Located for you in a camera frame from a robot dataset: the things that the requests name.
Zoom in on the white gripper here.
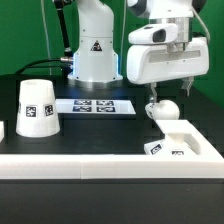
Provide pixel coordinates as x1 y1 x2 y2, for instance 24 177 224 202
127 38 209 103

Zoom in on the white lamp bulb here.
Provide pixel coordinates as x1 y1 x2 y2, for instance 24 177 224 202
145 100 180 120

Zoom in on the white lamp base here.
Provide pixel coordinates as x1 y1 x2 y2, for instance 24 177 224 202
143 119 198 157

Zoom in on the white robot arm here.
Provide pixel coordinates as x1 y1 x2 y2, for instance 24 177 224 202
68 0 209 93

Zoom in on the white lamp shade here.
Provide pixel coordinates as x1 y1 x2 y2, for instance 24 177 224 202
16 79 60 138

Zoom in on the white fiducial marker sheet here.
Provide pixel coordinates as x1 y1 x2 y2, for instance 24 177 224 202
56 99 135 115

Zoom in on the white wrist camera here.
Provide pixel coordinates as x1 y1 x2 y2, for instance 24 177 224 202
128 23 178 45

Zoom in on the white border wall frame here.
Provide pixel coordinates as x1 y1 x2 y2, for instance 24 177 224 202
0 124 224 179

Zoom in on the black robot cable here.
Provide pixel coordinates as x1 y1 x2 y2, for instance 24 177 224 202
14 0 75 76

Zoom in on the white left wall piece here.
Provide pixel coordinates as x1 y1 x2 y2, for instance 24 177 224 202
0 121 4 142

